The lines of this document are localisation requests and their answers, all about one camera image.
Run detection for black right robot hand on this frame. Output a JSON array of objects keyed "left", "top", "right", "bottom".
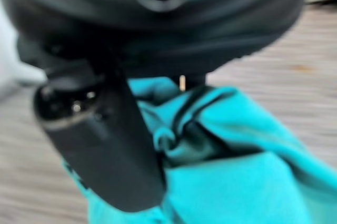
[{"left": 0, "top": 0, "right": 306, "bottom": 213}]

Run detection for turquoise cloth garment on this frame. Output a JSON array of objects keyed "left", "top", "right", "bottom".
[{"left": 62, "top": 76, "right": 337, "bottom": 224}]

